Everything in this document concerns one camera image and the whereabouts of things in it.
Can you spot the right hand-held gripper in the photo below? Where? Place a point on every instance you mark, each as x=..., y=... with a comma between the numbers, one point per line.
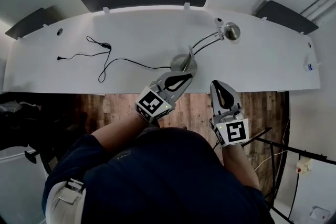
x=233, y=132

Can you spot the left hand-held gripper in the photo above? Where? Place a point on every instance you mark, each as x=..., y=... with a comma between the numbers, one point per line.
x=152, y=105

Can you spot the silver desk lamp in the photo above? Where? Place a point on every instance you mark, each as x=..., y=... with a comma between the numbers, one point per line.
x=178, y=60

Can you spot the person's right forearm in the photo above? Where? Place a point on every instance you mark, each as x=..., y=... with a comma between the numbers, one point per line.
x=239, y=165

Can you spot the person's left forearm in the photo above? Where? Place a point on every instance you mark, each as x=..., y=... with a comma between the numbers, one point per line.
x=118, y=133

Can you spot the black metal stand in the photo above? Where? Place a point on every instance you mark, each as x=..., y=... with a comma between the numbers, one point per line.
x=299, y=151

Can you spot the person's navy shirt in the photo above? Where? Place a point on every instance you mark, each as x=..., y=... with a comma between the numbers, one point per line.
x=157, y=178

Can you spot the white floor socket box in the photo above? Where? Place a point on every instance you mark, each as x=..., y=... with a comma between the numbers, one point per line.
x=320, y=212

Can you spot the black office chair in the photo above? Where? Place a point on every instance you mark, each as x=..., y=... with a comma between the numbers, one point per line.
x=31, y=123

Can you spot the person's beige trousers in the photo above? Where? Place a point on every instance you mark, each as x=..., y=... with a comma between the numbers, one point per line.
x=60, y=204

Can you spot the white power strip red switch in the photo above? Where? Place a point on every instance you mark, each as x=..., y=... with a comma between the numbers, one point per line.
x=304, y=166

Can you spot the white wall pipes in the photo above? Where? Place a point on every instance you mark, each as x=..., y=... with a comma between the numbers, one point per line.
x=319, y=2

